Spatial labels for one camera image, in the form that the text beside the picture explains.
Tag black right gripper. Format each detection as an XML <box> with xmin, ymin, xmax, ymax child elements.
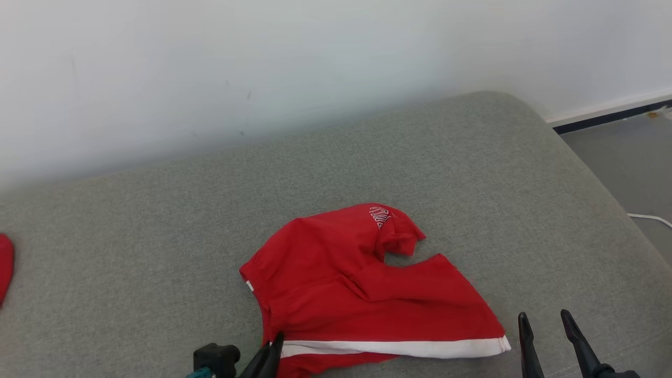
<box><xmin>518</xmin><ymin>309</ymin><xmax>642</xmax><ymax>378</ymax></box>

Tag dark wall baseboard strip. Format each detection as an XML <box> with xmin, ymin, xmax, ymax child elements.
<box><xmin>546</xmin><ymin>92</ymin><xmax>672</xmax><ymax>135</ymax></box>

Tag grey fabric sofa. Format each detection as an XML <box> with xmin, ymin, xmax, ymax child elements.
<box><xmin>0</xmin><ymin>91</ymin><xmax>672</xmax><ymax>378</ymax></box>

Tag red jersey with white sleeves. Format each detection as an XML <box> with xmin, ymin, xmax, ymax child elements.
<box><xmin>0</xmin><ymin>233</ymin><xmax>15</xmax><ymax>308</ymax></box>

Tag red shorts with white hem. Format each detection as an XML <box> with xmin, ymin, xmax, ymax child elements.
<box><xmin>239</xmin><ymin>203</ymin><xmax>512</xmax><ymax>378</ymax></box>

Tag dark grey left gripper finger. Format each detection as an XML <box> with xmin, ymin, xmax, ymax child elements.
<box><xmin>261</xmin><ymin>332</ymin><xmax>285</xmax><ymax>378</ymax></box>
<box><xmin>239</xmin><ymin>343</ymin><xmax>273</xmax><ymax>378</ymax></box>

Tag white floor cable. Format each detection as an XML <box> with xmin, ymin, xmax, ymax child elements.
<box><xmin>627</xmin><ymin>212</ymin><xmax>672</xmax><ymax>229</ymax></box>

